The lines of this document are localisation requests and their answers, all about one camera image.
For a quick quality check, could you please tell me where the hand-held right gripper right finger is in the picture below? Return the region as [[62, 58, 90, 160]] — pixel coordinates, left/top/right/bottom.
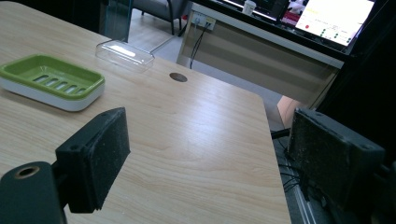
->
[[286, 107, 387, 210]]

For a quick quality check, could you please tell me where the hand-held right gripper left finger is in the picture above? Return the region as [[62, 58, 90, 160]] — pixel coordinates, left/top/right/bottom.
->
[[55, 106, 132, 215]]

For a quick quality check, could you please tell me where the green and white soap dish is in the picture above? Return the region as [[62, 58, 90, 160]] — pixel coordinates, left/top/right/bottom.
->
[[0, 53, 106, 112]]

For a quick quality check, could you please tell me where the clear plastic lid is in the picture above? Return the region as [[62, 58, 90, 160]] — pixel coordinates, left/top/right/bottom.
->
[[94, 39, 156, 74]]

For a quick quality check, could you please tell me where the beige desk with panel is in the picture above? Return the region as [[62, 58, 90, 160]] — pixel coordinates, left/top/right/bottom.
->
[[176, 2, 345, 110]]

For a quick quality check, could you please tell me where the computer monitor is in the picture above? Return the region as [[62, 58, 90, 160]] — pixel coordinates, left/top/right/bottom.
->
[[218, 0, 379, 50]]

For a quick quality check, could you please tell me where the glass partition panel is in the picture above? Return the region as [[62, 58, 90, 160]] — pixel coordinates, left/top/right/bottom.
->
[[104, 0, 134, 43]]

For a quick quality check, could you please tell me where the grey chair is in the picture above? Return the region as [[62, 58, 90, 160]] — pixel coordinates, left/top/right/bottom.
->
[[132, 0, 193, 35]]

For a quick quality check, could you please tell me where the white paper cup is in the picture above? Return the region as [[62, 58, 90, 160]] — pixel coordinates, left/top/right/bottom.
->
[[242, 0, 258, 16]]

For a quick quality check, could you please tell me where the white power strip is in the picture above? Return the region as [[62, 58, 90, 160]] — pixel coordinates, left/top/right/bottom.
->
[[190, 11, 217, 32]]

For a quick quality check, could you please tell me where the bundle of black floor cables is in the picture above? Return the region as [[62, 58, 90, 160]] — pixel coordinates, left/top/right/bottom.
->
[[270, 128, 312, 200]]

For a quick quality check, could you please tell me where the round brown cable grommet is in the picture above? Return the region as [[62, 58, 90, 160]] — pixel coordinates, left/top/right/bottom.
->
[[169, 72, 189, 83]]

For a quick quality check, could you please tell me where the black cable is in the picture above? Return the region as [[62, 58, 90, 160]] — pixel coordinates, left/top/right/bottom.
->
[[189, 21, 213, 70]]

